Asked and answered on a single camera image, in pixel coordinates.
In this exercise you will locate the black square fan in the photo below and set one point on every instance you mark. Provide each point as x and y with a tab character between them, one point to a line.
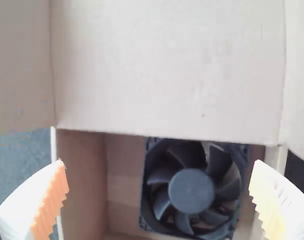
191	190

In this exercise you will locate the cardboard box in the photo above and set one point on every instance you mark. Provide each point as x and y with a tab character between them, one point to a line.
166	62

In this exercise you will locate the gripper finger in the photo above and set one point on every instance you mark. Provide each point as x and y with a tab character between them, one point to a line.
34	202
281	207

